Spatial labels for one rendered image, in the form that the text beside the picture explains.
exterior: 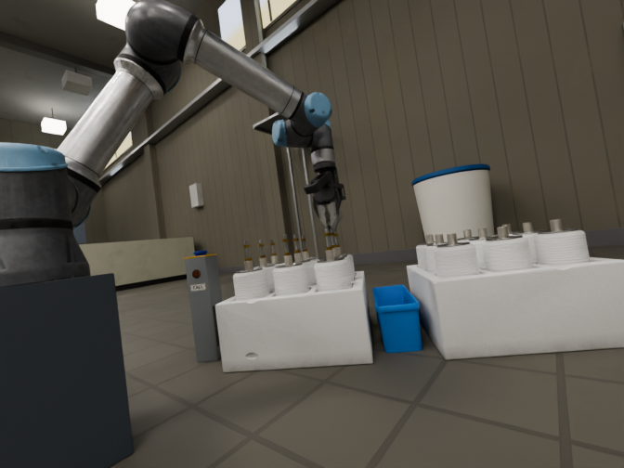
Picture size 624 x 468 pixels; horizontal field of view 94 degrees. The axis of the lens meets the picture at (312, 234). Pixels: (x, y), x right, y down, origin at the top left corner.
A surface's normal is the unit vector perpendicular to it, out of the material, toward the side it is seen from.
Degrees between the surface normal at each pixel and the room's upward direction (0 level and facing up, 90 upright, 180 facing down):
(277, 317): 90
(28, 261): 73
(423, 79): 90
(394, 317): 92
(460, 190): 94
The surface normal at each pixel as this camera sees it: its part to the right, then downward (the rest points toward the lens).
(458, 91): -0.63, 0.06
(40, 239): 0.76, -0.43
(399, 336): -0.17, 0.02
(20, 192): 0.64, -0.12
